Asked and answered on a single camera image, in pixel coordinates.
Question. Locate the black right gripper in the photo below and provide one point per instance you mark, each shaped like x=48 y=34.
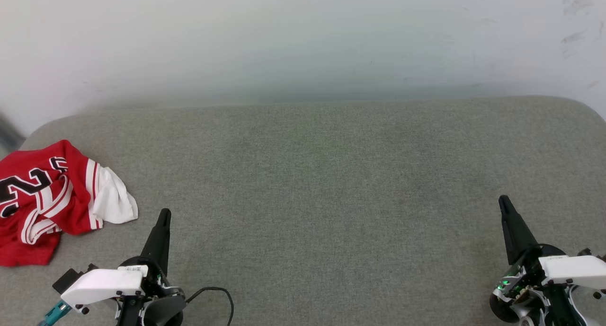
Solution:
x=525 y=283

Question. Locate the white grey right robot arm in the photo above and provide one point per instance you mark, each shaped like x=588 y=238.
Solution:
x=587 y=312

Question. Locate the red and white basketball jersey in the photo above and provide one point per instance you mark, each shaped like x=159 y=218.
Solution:
x=71 y=189

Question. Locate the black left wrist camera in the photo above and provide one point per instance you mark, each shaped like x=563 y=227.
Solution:
x=68 y=279

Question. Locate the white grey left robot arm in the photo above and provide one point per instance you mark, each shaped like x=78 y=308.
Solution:
x=163 y=312

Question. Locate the teal left camera connector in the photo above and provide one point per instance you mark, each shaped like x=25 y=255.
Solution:
x=54 y=312

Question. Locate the white camera bracket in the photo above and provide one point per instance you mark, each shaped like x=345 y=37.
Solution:
x=102 y=283
x=575 y=269

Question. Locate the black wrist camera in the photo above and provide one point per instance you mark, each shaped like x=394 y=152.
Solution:
x=585 y=252
x=68 y=279

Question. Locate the white right camera bracket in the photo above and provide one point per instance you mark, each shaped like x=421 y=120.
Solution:
x=575 y=269

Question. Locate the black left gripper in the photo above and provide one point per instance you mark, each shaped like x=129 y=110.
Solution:
x=154 y=283

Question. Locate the white left camera bracket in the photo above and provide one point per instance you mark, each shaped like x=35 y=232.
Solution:
x=102 y=283

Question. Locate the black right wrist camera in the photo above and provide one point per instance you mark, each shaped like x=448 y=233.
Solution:
x=585 y=252

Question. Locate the dark metal rail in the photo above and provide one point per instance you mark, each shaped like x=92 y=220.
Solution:
x=8 y=132

